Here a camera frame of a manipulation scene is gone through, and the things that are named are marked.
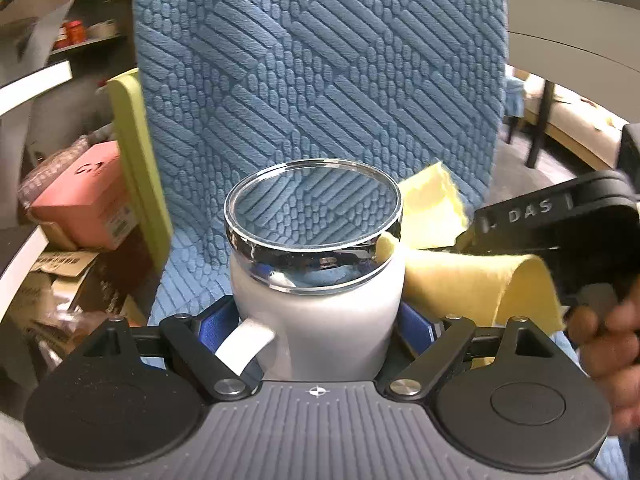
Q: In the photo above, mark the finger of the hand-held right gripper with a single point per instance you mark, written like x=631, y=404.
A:
x=550, y=215

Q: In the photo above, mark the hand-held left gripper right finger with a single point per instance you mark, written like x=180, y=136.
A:
x=416, y=329

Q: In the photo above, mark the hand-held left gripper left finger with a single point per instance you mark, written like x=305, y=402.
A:
x=216, y=329

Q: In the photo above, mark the yellow cleaning cloth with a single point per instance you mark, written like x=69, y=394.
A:
x=465, y=280

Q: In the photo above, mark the white mug with chrome rim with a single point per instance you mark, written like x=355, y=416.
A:
x=320, y=310

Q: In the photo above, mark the person's right hand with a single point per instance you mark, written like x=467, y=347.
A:
x=610, y=355

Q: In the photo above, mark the light wooden table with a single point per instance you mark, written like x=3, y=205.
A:
x=575, y=115

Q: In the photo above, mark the blue cloth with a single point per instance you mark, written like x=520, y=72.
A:
x=514, y=100

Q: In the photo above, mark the brown cardboard box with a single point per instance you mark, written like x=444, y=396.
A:
x=60, y=270

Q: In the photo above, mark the pink cardboard box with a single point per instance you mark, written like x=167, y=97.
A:
x=82, y=200

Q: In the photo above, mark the yellow-green board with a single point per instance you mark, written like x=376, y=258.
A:
x=137, y=160

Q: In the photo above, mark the blue textured mat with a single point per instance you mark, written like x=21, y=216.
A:
x=320, y=75

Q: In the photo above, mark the white shelf unit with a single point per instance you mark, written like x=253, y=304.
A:
x=30, y=85

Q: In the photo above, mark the red jar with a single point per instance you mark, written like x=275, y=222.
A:
x=74, y=31

